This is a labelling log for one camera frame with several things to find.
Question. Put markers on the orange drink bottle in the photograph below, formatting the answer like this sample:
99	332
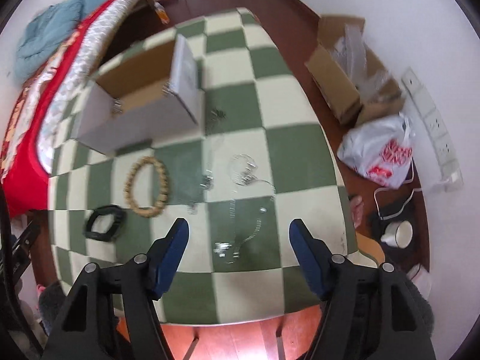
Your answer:
161	13

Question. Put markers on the brown cardboard box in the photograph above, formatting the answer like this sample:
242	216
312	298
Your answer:
353	81

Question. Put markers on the black wristband watch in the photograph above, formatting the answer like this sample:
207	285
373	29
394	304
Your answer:
104	223

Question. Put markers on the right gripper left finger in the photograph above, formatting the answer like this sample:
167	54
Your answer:
109	312

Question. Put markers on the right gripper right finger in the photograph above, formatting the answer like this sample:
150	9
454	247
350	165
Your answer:
368	313

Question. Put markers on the embroidered white bed cover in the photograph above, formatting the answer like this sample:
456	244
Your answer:
27	104

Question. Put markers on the white power strip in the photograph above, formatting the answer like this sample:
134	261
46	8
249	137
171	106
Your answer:
440	139

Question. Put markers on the white cardboard jewelry box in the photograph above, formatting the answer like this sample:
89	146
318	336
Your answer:
149	96

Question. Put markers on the patchwork mattress cover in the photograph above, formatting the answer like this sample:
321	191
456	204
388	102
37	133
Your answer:
85	49

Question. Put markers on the green white checkered tablecloth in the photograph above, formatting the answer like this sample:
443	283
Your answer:
260	160

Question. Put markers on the red bed blanket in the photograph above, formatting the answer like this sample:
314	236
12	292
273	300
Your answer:
26	184

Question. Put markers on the pink slipper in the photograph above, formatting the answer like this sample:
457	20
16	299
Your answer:
40	289

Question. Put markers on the blue quilt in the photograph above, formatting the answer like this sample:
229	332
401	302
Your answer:
46	31

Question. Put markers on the white red plastic bag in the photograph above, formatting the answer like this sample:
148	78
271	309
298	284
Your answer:
380	151

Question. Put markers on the white mug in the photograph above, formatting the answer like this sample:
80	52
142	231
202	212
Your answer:
398	234

